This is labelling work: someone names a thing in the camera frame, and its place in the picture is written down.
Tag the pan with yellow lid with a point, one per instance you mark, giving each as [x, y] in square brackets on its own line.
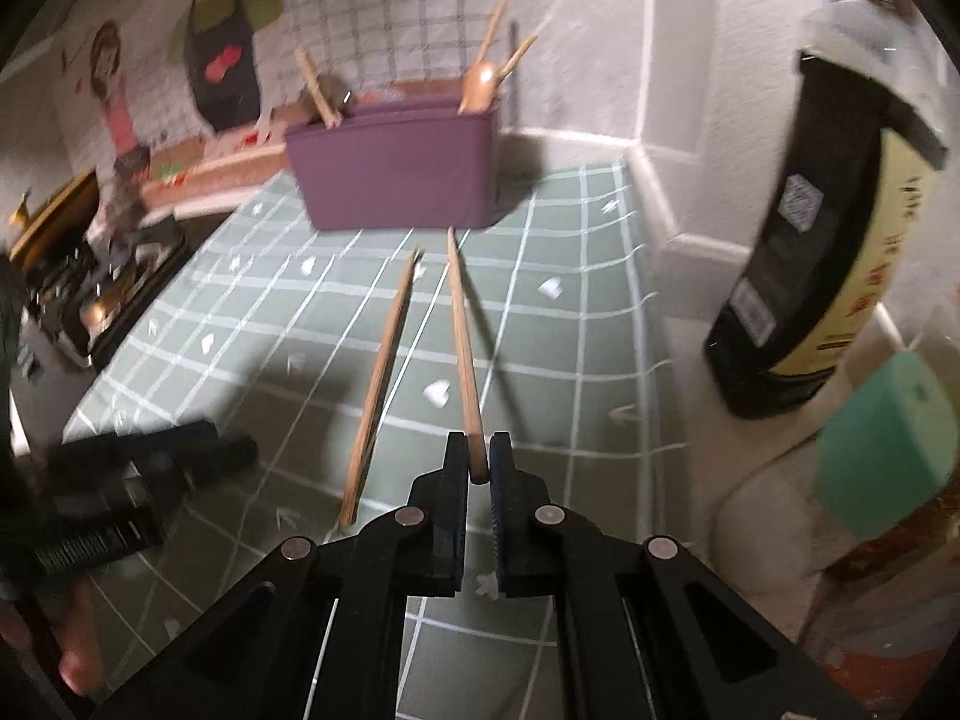
[52, 217]

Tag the wall poster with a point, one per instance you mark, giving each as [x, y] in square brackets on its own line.
[225, 52]

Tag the dark sauce bottle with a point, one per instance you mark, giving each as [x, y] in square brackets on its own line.
[810, 277]

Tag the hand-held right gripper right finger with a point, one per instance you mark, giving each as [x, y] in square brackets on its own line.
[504, 525]

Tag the black gas stove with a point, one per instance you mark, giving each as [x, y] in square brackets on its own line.
[112, 292]

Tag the wooden spoon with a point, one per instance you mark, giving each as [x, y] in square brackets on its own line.
[480, 86]

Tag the green checked table mat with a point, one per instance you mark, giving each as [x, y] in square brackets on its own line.
[562, 360]

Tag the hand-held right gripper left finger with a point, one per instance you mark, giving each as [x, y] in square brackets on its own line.
[450, 525]

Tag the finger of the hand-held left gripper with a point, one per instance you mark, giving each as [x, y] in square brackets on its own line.
[142, 446]
[202, 465]

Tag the green sponge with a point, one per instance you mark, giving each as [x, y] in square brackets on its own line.
[885, 450]

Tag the purple utensil container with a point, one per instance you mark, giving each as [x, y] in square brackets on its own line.
[397, 165]

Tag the person's left hand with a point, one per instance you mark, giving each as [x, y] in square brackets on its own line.
[79, 637]

